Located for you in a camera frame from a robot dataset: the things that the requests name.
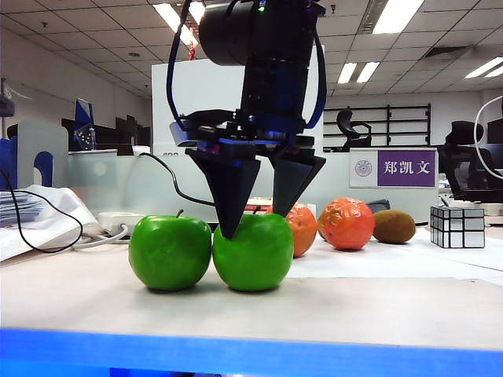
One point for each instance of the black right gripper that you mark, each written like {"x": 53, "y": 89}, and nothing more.
{"x": 251, "y": 135}

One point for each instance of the orange fruit with navel dot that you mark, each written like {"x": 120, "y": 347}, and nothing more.
{"x": 304, "y": 235}

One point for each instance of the green plastic apple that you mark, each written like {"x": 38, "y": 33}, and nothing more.
{"x": 169, "y": 255}
{"x": 255, "y": 259}

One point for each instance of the reddish orange fruit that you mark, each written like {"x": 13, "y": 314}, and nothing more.
{"x": 347, "y": 225}

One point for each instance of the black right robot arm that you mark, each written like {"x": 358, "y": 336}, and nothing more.
{"x": 251, "y": 31}

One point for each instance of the red white box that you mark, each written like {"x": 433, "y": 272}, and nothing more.
{"x": 261, "y": 203}

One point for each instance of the white board panel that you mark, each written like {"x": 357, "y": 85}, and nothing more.
{"x": 196, "y": 98}

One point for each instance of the black stapler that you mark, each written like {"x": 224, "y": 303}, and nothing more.
{"x": 381, "y": 204}

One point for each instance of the ceiling fluorescent light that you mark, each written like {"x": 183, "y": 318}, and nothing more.
{"x": 168, "y": 15}
{"x": 485, "y": 67}
{"x": 347, "y": 72}
{"x": 399, "y": 15}

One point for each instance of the white paper sheet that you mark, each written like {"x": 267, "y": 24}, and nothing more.
{"x": 373, "y": 263}

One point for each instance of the black shelf rack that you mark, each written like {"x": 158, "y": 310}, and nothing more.
{"x": 390, "y": 125}

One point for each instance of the purple white name plate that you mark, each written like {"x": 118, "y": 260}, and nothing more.
{"x": 406, "y": 169}

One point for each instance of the white power adapter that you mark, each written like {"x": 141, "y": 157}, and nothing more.
{"x": 122, "y": 222}

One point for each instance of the red hanging ornament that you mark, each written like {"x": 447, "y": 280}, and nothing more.
{"x": 192, "y": 51}

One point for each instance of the blue tape strip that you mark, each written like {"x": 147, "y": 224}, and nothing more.
{"x": 251, "y": 353}

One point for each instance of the blue crystal trophy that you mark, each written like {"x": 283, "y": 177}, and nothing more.
{"x": 84, "y": 118}

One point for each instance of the white plastic bag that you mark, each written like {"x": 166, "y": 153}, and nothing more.
{"x": 67, "y": 204}

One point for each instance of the black mesh office chair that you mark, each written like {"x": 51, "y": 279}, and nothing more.
{"x": 467, "y": 173}

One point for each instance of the silver mirror cube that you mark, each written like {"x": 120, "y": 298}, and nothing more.
{"x": 465, "y": 231}

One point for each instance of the grey metal bookend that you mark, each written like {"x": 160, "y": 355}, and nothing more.
{"x": 43, "y": 135}

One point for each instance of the printed paper stack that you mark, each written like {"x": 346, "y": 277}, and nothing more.
{"x": 19, "y": 210}

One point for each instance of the blue file holder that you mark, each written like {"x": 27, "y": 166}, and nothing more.
{"x": 8, "y": 165}

